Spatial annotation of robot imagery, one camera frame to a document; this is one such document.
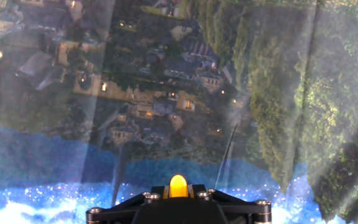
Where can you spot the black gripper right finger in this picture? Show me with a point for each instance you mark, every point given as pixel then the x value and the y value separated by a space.
pixel 241 208

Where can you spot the printed galaxy landscape tablecloth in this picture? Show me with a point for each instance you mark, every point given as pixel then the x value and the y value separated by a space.
pixel 166 93

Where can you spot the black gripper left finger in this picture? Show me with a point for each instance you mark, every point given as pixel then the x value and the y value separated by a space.
pixel 120 208

